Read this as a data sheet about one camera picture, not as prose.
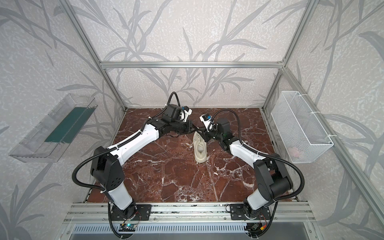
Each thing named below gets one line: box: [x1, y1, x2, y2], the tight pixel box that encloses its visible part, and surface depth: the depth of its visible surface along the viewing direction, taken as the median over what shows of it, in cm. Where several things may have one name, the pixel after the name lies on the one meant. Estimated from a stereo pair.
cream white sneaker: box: [193, 131, 208, 163], surface depth 93 cm
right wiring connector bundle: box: [244, 220, 267, 235], surface depth 74 cm
